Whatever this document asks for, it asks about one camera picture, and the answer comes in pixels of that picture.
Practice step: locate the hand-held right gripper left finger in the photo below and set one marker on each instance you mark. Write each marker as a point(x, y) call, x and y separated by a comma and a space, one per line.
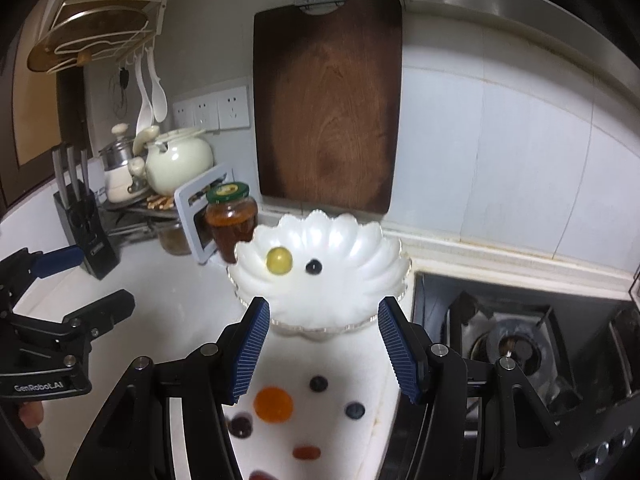
point(248, 352)

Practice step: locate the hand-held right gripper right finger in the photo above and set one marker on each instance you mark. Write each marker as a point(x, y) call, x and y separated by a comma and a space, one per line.
point(400, 352)

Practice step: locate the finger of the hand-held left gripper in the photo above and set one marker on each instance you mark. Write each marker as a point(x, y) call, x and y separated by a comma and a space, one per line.
point(105, 312)
point(57, 261)

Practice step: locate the orange mandarin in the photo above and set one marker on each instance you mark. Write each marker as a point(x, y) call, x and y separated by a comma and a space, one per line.
point(273, 405)

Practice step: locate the dark purple grape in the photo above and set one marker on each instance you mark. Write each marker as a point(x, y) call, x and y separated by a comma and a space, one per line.
point(241, 425)

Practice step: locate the white scalloped bowl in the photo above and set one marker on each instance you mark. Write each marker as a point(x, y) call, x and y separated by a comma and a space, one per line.
point(340, 270)

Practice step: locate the red oblong grape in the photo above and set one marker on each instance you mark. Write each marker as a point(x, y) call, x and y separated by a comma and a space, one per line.
point(306, 453)
point(260, 475)

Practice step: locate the person's left hand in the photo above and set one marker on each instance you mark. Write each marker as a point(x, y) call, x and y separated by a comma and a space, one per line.
point(30, 415)

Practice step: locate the black knife block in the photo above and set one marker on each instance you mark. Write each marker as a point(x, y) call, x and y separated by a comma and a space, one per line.
point(90, 235)

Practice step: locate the blueberry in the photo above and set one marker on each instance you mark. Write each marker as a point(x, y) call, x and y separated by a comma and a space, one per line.
point(354, 410)
point(313, 266)
point(318, 384)

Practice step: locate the metal counter shelf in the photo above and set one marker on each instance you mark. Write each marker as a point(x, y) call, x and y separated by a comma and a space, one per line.
point(135, 220)

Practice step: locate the green grape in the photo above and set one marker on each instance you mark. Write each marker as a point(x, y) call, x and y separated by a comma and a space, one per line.
point(278, 261)

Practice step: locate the small glass jar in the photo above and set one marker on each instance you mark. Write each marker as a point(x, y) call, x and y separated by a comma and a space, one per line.
point(174, 240)

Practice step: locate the white electric stew pot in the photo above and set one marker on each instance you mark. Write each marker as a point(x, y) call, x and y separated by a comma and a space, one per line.
point(117, 170)

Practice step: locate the wooden trivet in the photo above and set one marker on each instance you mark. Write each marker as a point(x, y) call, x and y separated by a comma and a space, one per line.
point(161, 203)

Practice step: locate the green lidded honey jar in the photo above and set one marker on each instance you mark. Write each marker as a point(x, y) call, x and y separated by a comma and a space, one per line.
point(230, 220)

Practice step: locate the cream ceramic pot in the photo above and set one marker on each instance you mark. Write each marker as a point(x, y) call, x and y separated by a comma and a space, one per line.
point(180, 162)

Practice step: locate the white plastic rice spoon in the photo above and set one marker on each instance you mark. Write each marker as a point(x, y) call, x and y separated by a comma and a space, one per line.
point(144, 115)
point(159, 100)

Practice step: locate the black hanging tool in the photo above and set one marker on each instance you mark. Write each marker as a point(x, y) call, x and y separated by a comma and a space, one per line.
point(122, 79)

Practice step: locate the round wooden board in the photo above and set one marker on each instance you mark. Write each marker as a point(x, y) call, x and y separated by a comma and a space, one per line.
point(65, 42)

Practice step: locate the brown wooden cutting board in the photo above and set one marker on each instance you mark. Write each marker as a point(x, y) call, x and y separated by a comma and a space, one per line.
point(325, 110)

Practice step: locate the stainless steel range hood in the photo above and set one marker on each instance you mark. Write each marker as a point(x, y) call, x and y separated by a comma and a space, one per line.
point(525, 5)

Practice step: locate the white rectangular frame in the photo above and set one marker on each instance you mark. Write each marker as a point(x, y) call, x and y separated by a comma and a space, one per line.
point(192, 245)

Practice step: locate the white wall socket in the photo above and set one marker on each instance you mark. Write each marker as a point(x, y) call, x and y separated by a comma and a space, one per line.
point(184, 114)
point(233, 107)
point(206, 112)

